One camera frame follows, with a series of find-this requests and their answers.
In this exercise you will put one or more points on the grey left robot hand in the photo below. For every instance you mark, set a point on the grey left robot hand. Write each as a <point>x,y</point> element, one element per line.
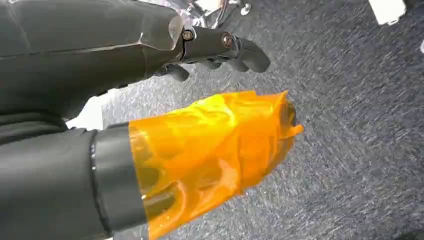
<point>82,39</point>

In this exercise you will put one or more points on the ribbed grey left robot arm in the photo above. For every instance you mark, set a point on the ribbed grey left robot arm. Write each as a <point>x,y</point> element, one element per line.
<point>26,127</point>

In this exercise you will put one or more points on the small white round object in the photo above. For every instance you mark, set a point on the small white round object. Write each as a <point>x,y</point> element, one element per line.
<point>245,8</point>

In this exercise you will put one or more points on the white flat box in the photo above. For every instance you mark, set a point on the white flat box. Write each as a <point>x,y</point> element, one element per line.
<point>386,10</point>

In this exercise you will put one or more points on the silver metal frame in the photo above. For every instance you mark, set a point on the silver metal frame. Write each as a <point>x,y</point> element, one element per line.
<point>195,13</point>

